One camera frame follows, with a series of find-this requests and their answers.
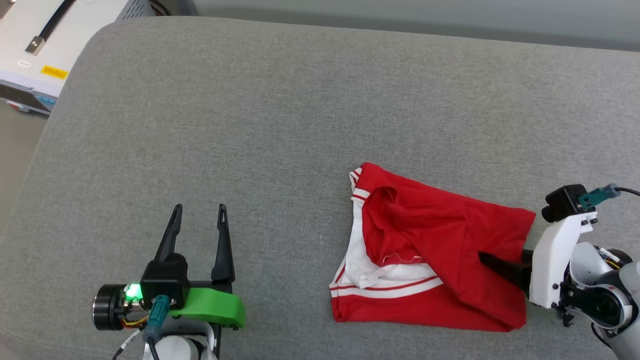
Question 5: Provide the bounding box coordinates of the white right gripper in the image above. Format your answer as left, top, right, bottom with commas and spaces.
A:
477, 212, 599, 312

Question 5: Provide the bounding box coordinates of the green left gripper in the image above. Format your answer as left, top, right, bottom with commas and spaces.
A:
153, 203, 247, 330

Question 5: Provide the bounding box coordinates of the red and white basketball jersey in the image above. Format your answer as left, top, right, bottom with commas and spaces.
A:
328, 162, 537, 334

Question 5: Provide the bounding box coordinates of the black right gripper motor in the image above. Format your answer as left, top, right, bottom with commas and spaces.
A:
602, 248, 635, 271

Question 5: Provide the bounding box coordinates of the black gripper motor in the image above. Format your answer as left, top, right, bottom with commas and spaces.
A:
602, 248, 635, 271
92, 283, 127, 332

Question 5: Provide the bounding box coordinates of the black left gripper motor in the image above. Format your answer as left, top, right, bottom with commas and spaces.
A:
92, 283, 127, 332

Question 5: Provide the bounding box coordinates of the white metal equipment box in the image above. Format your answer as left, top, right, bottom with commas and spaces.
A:
0, 0, 157, 117

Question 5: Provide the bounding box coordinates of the white partition panel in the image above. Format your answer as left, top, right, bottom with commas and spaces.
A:
192, 0, 640, 52

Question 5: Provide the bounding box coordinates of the teal left camera connector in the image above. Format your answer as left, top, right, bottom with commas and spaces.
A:
144, 294, 171, 343

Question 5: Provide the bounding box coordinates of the teal camera connector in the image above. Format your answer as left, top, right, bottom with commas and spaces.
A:
578, 183, 621, 211
144, 294, 171, 343

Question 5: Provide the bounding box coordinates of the teal right camera connector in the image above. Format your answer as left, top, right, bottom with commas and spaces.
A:
578, 183, 621, 211

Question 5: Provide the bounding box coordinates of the black left camera cable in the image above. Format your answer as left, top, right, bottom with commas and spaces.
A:
112, 327, 162, 360

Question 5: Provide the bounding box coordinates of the black strap handle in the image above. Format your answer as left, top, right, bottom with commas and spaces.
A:
25, 0, 77, 55

